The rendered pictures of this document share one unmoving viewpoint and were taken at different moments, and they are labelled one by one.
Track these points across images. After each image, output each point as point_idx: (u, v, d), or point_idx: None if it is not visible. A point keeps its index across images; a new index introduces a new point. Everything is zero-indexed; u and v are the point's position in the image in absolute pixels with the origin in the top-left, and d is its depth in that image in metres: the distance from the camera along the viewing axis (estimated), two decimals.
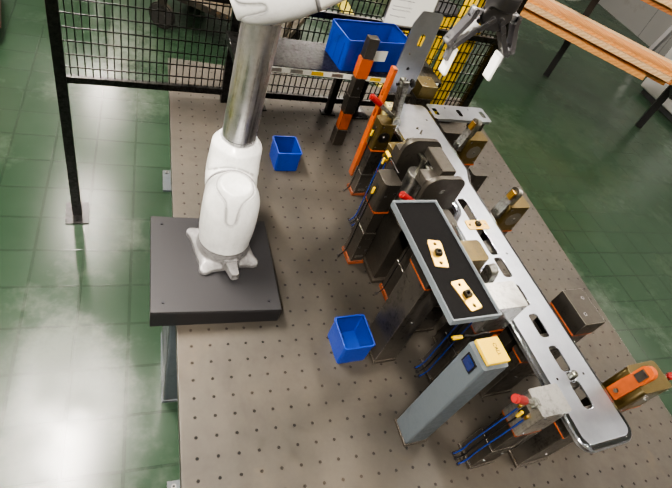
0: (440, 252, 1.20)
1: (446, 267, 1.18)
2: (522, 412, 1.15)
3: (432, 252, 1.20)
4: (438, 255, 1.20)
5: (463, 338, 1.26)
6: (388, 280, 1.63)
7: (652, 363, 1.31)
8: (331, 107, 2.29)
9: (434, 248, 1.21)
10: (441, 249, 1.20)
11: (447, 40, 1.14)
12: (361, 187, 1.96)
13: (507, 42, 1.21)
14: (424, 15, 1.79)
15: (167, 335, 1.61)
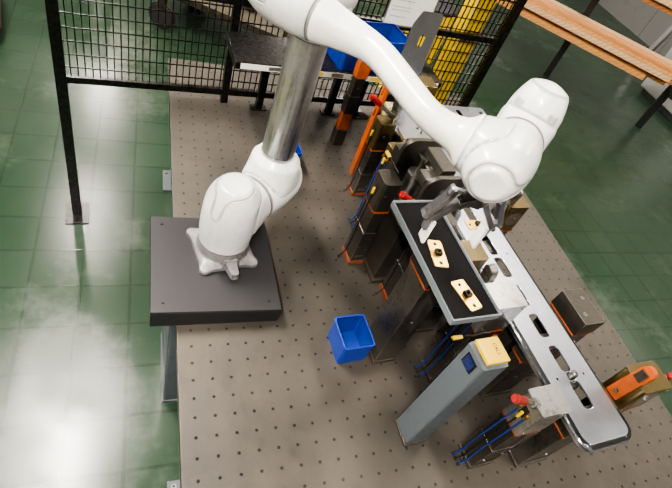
0: (440, 252, 1.20)
1: (446, 267, 1.18)
2: (522, 412, 1.15)
3: (432, 252, 1.20)
4: (438, 255, 1.20)
5: (463, 338, 1.26)
6: (388, 280, 1.63)
7: (652, 363, 1.31)
8: (331, 107, 2.29)
9: (434, 248, 1.21)
10: (441, 249, 1.20)
11: (424, 214, 1.08)
12: (361, 187, 1.96)
13: (495, 215, 1.14)
14: (424, 15, 1.79)
15: (167, 335, 1.61)
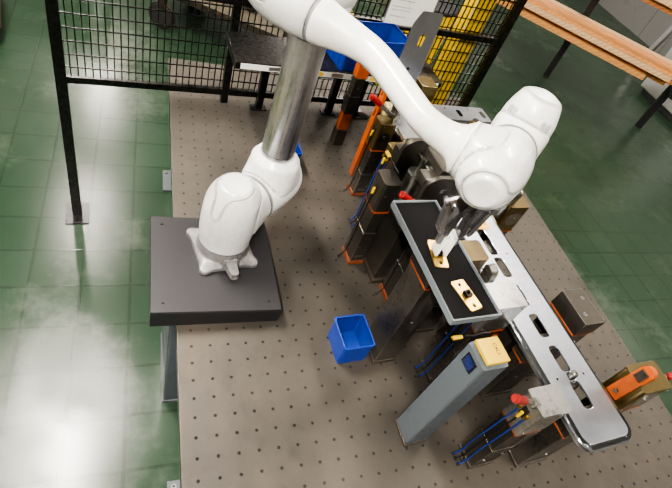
0: (440, 252, 1.20)
1: (446, 267, 1.18)
2: (522, 412, 1.15)
3: (432, 252, 1.20)
4: (438, 255, 1.20)
5: (463, 338, 1.26)
6: (388, 280, 1.63)
7: (652, 363, 1.31)
8: (331, 107, 2.29)
9: None
10: (441, 249, 1.20)
11: (438, 228, 1.13)
12: (361, 187, 1.96)
13: None
14: (424, 15, 1.79)
15: (167, 335, 1.61)
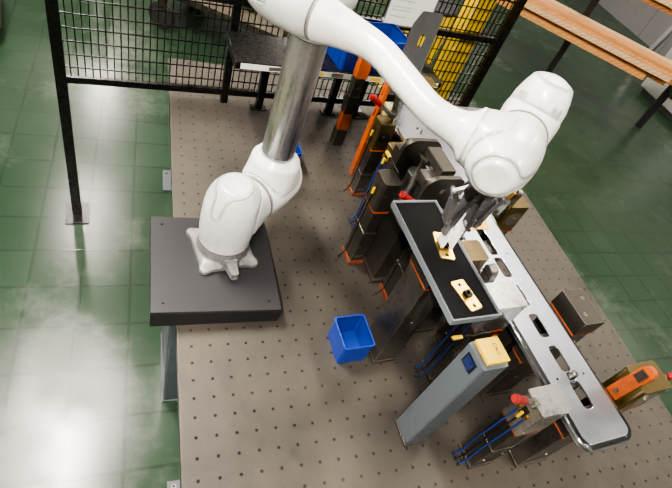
0: (446, 244, 1.17)
1: (452, 259, 1.16)
2: (522, 412, 1.15)
3: (438, 244, 1.18)
4: (444, 247, 1.18)
5: (463, 338, 1.26)
6: (388, 280, 1.63)
7: (652, 363, 1.31)
8: (331, 107, 2.29)
9: None
10: (447, 241, 1.18)
11: (445, 219, 1.10)
12: (361, 187, 1.96)
13: None
14: (424, 15, 1.79)
15: (167, 335, 1.61)
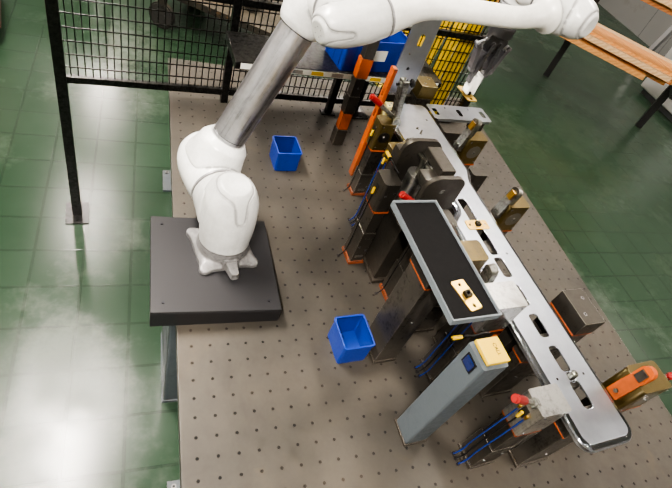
0: (469, 91, 1.61)
1: (475, 101, 1.60)
2: (522, 412, 1.15)
3: (463, 92, 1.62)
4: (468, 94, 1.61)
5: (463, 338, 1.26)
6: (388, 280, 1.63)
7: (652, 363, 1.31)
8: (331, 107, 2.29)
9: (463, 90, 1.63)
10: (469, 90, 1.62)
11: (470, 68, 1.54)
12: (361, 187, 1.96)
13: None
14: None
15: (167, 335, 1.61)
